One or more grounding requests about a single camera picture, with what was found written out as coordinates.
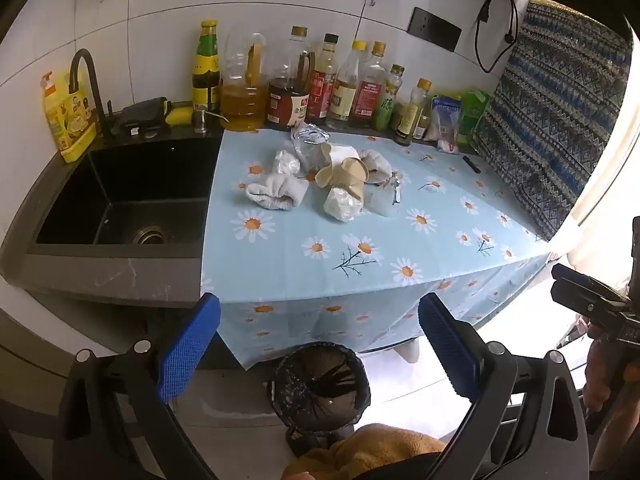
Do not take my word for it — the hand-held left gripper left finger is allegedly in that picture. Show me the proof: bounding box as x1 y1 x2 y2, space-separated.
52 292 222 480

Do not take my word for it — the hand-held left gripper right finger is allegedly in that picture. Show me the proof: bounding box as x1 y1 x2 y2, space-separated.
417 292 591 480

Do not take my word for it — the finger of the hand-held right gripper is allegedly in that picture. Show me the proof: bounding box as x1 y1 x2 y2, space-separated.
551 281 623 318
552 264 632 305

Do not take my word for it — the black trash bin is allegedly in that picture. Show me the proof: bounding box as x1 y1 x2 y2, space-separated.
267 341 372 453

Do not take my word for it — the white sock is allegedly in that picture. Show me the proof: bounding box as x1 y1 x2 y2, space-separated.
245 172 310 211

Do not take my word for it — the large white paper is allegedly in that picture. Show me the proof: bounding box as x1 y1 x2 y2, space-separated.
322 186 364 222

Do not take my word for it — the person's right forearm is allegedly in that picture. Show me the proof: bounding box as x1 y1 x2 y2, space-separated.
600 390 640 461

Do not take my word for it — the person's right hand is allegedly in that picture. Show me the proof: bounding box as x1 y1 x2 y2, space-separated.
585 327 623 409

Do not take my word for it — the sink drain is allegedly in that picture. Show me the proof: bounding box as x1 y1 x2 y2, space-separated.
132 225 166 246

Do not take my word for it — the brown fleece garment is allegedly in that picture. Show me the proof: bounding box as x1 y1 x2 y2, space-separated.
282 422 446 480

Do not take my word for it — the blue daisy tablecloth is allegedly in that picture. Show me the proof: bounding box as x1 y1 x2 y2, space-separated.
200 127 556 371

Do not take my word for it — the black kitchen sink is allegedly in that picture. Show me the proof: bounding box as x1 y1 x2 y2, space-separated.
35 135 223 261

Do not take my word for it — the patterned blue cloth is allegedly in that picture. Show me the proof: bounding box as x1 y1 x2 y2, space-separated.
472 0 633 241

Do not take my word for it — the green packet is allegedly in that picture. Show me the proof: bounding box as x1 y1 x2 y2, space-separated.
457 90 493 148

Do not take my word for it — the small crumpled white paper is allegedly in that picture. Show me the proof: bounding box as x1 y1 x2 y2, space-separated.
272 150 302 177

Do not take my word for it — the crushed brown paper cup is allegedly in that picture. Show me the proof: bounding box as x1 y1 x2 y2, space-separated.
314 164 347 190

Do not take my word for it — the blue and white packet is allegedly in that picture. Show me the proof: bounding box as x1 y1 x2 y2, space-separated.
427 95 461 153

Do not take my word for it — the soap dispenser pump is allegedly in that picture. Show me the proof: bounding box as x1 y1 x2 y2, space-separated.
194 105 230 135

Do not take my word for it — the small bottle with yellow cap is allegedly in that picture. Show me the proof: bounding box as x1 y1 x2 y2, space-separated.
394 78 432 147

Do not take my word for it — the yellow sponge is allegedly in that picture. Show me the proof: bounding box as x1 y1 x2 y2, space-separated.
167 102 196 126

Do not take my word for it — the crumpled clear plastic bag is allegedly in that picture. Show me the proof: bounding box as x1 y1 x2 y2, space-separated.
290 122 331 171

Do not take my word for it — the green bottle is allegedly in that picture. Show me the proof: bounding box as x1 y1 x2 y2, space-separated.
374 64 406 131

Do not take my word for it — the large clear oil jug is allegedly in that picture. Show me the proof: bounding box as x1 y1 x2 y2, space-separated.
220 32 271 131

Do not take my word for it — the yellow dish soap bottle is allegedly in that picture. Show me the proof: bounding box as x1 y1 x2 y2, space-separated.
41 71 98 163

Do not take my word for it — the clear bottle with red label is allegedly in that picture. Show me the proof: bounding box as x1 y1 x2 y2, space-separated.
351 41 388 128

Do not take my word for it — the dark sauce jug red label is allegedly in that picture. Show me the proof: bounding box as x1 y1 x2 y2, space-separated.
265 26 316 131

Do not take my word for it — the clear bottle with beige label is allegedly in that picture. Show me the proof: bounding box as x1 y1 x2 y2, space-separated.
327 40 368 128

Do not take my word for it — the dark bottle with yellow label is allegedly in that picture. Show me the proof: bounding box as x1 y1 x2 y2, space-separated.
192 20 222 113

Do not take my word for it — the slim bottle with red label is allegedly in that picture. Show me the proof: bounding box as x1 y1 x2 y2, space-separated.
307 33 340 121

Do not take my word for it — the black faucet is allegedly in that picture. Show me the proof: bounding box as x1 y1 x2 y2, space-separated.
69 49 118 138

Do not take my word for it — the black cable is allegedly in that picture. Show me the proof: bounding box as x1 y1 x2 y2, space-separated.
474 0 519 75

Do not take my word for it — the black wall socket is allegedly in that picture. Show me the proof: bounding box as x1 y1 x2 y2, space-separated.
407 7 462 52

